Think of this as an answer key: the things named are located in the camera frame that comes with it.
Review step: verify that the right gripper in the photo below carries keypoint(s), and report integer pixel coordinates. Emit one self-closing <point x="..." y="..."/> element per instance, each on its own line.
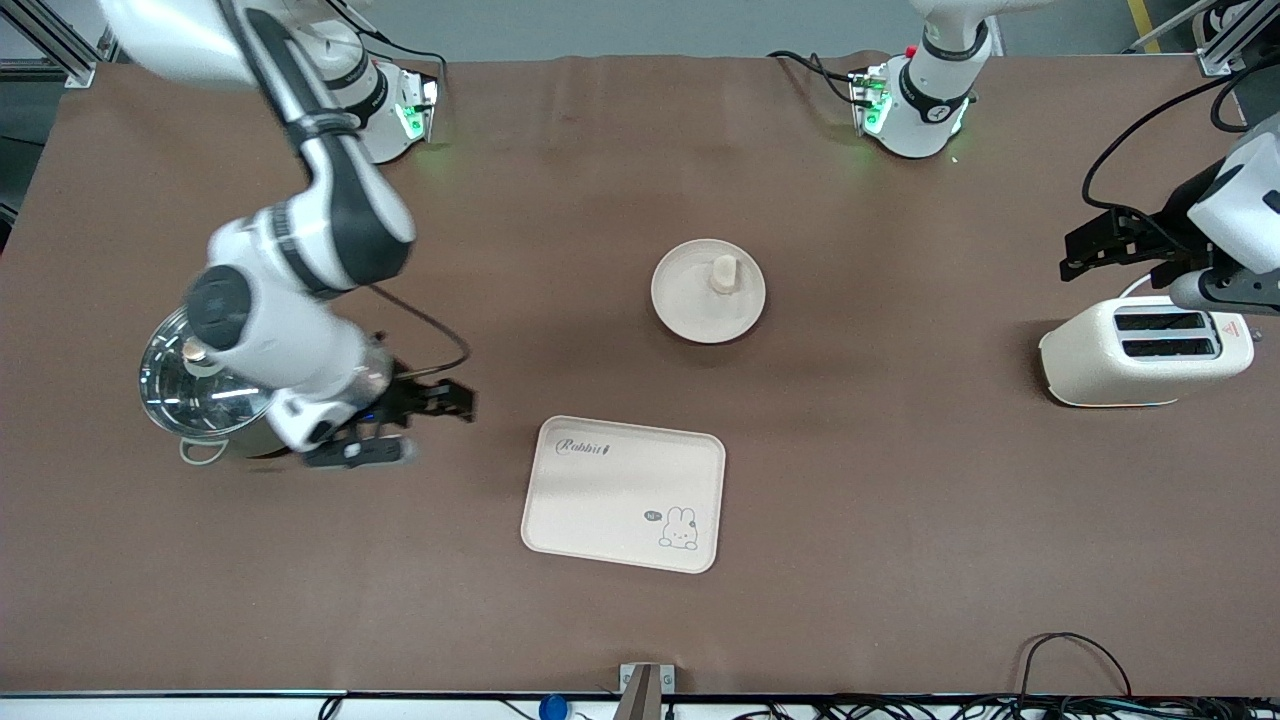
<point x="407" y="396"/>

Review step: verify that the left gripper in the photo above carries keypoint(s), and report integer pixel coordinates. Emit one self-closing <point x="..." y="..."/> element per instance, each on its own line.
<point x="1163" y="236"/>

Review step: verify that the round cream plate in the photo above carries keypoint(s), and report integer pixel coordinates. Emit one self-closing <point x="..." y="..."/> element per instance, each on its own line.
<point x="690" y="310"/>

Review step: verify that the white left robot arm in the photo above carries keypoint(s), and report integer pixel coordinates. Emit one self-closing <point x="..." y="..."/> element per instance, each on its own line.
<point x="930" y="100"/>

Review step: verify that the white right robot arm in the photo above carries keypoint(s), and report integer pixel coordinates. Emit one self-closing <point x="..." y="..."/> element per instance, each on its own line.
<point x="340" y="220"/>

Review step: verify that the cream two-slot toaster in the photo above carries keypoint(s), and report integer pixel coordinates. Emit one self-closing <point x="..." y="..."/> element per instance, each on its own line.
<point x="1120" y="375"/>

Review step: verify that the cream rabbit print tray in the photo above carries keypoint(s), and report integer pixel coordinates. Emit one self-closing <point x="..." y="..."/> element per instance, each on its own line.
<point x="620" y="495"/>

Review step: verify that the glass pot lid with knob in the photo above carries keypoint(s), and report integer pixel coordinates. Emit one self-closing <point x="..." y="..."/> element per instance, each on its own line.
<point x="200" y="395"/>

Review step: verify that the blue round knob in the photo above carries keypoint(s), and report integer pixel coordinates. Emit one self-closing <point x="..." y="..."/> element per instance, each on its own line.
<point x="553" y="708"/>

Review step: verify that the brown table cover sheet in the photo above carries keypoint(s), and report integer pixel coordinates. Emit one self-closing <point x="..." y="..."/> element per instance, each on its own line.
<point x="900" y="600"/>

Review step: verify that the grey metal table bracket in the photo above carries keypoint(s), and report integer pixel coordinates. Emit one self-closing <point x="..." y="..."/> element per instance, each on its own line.
<point x="646" y="690"/>

